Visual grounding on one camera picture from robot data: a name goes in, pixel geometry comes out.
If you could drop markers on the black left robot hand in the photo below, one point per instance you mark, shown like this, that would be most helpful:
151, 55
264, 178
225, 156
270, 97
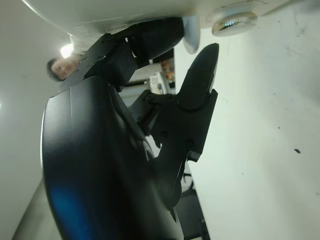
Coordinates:
100, 150

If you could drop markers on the white toaster lever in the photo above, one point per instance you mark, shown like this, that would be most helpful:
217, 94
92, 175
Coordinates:
192, 35

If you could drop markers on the cream white two-slot toaster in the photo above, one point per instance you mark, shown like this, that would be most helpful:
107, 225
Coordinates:
100, 12

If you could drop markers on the person in white jacket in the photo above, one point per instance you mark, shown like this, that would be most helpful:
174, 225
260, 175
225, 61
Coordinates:
60, 68

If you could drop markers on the ceiling light panel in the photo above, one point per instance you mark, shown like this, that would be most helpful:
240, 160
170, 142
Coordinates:
66, 50

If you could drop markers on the black metal furniture frame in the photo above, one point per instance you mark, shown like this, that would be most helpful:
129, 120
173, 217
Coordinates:
190, 207

